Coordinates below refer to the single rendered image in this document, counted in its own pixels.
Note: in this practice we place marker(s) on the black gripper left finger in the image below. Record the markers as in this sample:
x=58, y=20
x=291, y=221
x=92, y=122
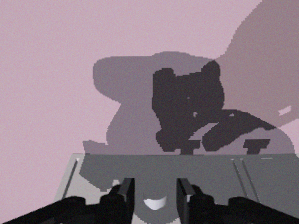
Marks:
x=73, y=209

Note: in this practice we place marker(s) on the grey drawer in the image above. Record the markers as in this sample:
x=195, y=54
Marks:
x=275, y=183
x=155, y=183

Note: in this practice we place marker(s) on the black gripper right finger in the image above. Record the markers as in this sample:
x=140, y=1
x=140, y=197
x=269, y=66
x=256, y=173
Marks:
x=194, y=207

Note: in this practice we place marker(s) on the white chest of drawers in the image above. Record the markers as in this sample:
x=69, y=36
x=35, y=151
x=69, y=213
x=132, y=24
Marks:
x=236, y=160

